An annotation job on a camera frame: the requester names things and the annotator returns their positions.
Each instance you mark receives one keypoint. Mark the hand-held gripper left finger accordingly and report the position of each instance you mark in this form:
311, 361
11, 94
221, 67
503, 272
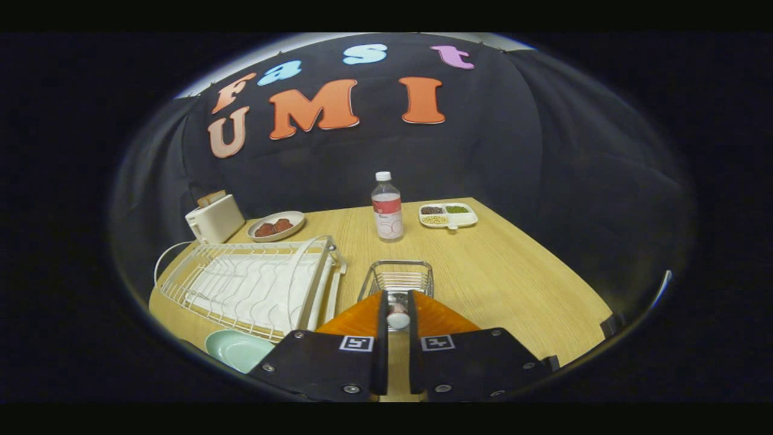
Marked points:
381, 350

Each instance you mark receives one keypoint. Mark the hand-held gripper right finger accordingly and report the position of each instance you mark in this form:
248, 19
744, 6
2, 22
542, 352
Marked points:
413, 350

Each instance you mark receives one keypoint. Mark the pale green plate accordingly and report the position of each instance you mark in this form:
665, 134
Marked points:
238, 350

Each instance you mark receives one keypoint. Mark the white divided dish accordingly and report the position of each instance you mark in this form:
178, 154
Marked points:
468, 219

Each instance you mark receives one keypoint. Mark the beige oval plate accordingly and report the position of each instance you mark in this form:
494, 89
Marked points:
290, 216

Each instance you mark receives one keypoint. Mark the pile of yellow beans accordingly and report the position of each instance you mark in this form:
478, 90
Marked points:
434, 220

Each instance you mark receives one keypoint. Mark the clear bottle with red label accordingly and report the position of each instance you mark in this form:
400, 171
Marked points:
388, 211

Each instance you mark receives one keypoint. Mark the pile of dark beans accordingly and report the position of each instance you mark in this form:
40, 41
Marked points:
432, 210

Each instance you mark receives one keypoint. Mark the pile of green beans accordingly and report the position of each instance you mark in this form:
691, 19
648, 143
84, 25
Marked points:
456, 209

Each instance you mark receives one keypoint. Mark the brown meat piece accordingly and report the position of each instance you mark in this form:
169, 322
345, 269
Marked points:
264, 230
283, 225

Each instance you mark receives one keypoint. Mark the white toaster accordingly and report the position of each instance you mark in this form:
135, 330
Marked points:
217, 220

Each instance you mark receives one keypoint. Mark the black backdrop cloth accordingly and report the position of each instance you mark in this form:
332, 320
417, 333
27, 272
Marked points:
513, 151

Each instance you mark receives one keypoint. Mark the toasted bread slice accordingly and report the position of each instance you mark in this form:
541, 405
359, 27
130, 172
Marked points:
217, 196
204, 200

